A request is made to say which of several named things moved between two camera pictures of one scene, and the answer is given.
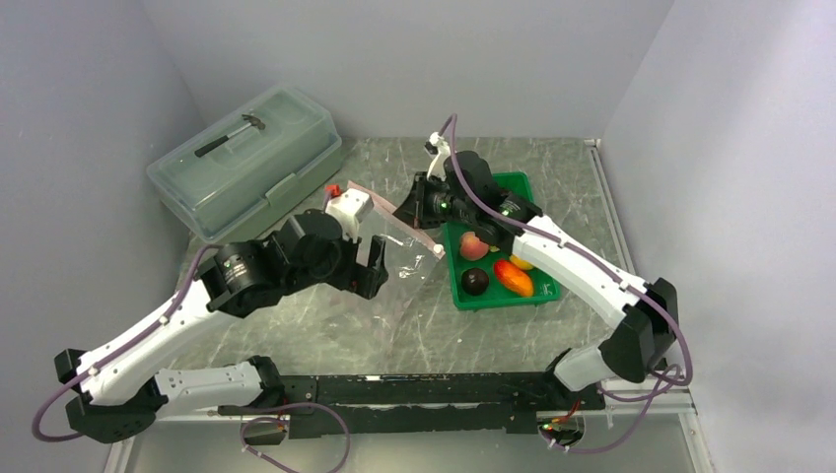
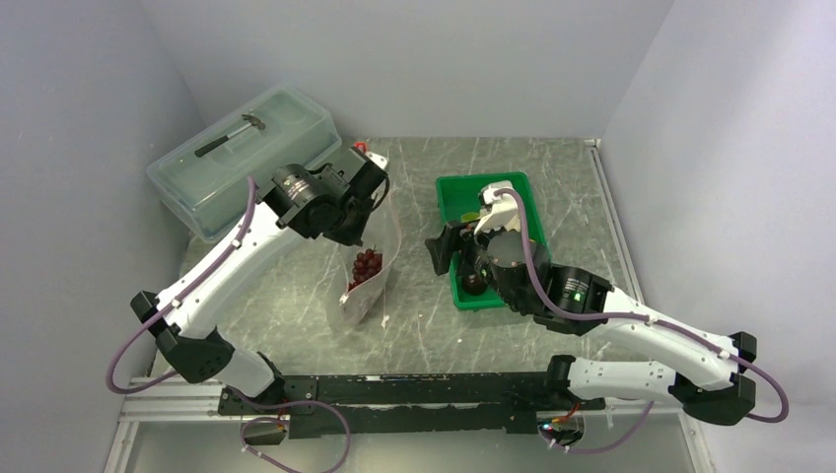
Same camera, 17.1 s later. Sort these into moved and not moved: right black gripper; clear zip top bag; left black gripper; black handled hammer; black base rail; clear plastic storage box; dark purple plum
Moved: right black gripper; left black gripper; clear zip top bag
Not moved: clear plastic storage box; black base rail; black handled hammer; dark purple plum
